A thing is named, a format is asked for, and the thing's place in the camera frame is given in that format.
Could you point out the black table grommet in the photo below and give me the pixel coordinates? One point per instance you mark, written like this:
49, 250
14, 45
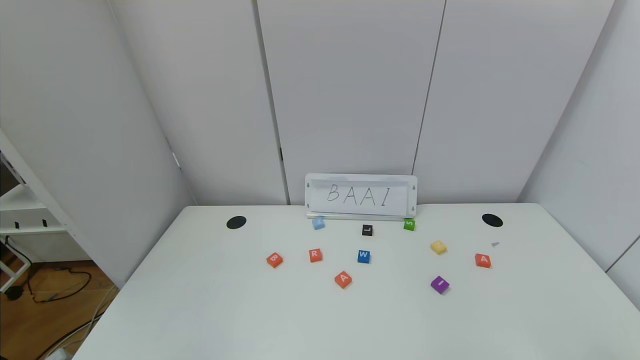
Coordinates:
492, 220
236, 222

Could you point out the light blue letter block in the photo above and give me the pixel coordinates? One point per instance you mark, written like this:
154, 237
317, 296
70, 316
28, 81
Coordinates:
318, 223

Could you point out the orange block letter R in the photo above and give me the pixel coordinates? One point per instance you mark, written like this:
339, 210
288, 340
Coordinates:
315, 255

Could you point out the purple block letter I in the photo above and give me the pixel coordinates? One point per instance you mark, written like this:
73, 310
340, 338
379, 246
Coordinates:
440, 284

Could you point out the yellow letter block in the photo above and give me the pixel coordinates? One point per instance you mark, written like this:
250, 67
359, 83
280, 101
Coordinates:
438, 247

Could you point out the green block letter S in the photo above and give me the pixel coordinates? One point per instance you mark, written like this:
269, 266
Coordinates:
409, 224

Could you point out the orange block letter B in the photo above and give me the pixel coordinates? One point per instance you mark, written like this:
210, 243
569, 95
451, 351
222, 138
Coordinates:
274, 259

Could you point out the orange block letter A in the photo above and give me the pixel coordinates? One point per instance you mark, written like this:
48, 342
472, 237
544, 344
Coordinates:
483, 260
343, 279

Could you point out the white BAAI sign board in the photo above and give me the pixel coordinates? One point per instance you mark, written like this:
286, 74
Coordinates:
360, 196

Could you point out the blue block letter W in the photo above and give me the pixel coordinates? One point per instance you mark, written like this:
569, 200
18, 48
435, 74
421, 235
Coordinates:
363, 256

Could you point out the white wall panel bracket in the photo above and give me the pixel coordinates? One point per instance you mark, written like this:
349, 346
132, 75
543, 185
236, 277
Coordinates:
175, 160

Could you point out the white power strip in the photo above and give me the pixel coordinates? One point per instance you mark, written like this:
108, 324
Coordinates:
56, 354

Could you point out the black block letter L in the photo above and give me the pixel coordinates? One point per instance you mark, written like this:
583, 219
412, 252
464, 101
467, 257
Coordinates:
367, 230

